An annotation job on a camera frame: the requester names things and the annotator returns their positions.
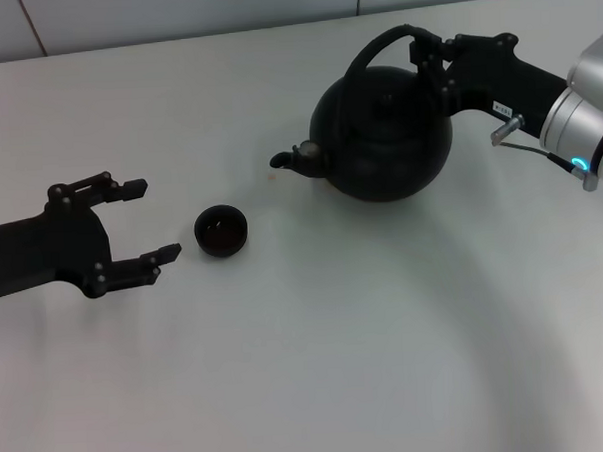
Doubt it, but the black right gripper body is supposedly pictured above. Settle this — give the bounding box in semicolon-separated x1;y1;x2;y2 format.
439;28;573;144

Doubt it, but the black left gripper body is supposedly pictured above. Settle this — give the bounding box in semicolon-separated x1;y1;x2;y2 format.
0;181;117;304

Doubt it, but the dark round teacup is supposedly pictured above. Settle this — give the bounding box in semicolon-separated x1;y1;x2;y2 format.
193;202;251;261

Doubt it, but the black round teapot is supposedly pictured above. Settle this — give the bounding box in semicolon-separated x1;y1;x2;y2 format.
263;22;456;207

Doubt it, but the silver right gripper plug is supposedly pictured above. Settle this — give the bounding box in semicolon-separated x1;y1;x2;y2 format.
489;115;527;147

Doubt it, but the grey right gripper cable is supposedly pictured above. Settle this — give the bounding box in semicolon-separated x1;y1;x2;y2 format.
500;136;597;196

